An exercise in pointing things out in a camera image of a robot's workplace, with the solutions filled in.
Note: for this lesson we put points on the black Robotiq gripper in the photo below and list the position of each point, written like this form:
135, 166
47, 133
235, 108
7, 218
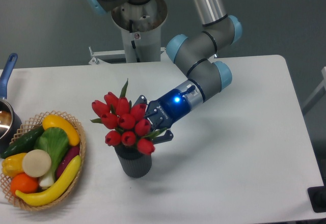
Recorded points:
164, 112

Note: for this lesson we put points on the red tulip bouquet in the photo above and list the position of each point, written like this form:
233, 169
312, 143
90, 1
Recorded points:
127, 123

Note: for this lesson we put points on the dark grey ribbed vase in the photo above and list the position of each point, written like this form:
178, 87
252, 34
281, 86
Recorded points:
134, 163

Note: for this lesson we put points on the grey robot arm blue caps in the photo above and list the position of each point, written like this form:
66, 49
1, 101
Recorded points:
191, 55

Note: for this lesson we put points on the purple eggplant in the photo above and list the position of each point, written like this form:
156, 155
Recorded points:
71, 153

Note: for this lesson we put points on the yellow squash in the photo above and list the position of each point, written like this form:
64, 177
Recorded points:
60, 122

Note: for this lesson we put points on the green bok choy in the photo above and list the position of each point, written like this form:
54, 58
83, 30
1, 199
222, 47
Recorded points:
54, 141

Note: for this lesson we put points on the yellow banana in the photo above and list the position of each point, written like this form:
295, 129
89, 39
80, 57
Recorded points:
57, 189

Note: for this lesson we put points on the woven wicker basket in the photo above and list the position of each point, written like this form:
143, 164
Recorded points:
28, 125

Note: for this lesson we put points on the beige round disc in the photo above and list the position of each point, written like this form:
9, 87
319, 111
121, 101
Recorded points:
36, 163

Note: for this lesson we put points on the green cucumber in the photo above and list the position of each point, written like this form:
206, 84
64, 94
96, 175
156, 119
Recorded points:
24, 143

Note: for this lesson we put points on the orange fruit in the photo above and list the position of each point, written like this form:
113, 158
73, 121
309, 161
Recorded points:
24, 183

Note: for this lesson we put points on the yellow bell pepper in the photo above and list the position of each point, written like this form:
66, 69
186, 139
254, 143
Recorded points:
12, 165

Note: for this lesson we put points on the black device at table edge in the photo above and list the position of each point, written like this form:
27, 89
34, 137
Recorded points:
317, 198

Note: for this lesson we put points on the white metal base frame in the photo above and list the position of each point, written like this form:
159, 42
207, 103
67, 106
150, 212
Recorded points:
98, 57

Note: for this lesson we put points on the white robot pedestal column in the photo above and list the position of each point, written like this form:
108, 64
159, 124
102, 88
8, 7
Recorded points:
140, 27

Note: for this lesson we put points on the blue handled saucepan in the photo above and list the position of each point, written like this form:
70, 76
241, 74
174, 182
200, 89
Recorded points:
10, 121

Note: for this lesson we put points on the white frame at right edge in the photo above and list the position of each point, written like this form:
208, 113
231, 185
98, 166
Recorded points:
315, 96

